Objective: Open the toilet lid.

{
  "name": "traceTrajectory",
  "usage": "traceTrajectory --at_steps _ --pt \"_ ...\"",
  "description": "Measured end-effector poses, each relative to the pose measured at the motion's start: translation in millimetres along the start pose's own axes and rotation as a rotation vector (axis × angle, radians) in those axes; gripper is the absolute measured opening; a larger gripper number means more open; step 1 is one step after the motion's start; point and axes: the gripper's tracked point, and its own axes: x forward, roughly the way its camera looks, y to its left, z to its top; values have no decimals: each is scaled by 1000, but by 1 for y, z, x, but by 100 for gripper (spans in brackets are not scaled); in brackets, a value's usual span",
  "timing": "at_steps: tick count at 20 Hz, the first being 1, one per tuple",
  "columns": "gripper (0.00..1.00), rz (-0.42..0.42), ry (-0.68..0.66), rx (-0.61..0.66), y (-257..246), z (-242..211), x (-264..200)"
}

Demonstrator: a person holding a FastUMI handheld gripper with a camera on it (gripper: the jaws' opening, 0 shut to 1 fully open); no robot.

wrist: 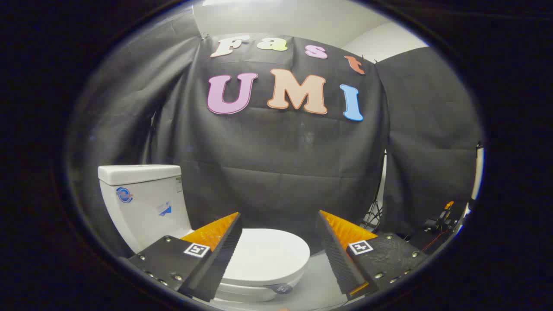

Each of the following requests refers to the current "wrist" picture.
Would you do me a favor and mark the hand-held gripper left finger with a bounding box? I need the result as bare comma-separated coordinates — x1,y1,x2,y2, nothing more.
127,212,243,303

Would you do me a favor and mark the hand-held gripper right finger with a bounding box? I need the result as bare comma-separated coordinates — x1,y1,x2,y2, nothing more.
317,210,428,301

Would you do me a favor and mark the white toilet lid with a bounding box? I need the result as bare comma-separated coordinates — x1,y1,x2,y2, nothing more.
216,228,311,288

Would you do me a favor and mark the black lid lift handle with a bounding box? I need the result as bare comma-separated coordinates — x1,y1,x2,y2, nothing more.
264,283,294,295

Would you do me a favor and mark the white toilet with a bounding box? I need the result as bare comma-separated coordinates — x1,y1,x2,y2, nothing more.
98,164,311,303

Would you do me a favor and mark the white toilet tank cover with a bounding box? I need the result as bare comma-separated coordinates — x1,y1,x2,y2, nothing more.
98,164,181,186

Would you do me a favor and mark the black backdrop cloth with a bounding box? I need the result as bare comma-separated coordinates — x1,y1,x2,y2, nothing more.
69,9,483,260

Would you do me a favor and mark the orange and black device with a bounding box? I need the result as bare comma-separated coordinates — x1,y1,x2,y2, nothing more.
426,201,458,234

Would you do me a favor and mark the red cable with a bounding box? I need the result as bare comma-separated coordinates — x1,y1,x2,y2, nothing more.
421,229,450,252

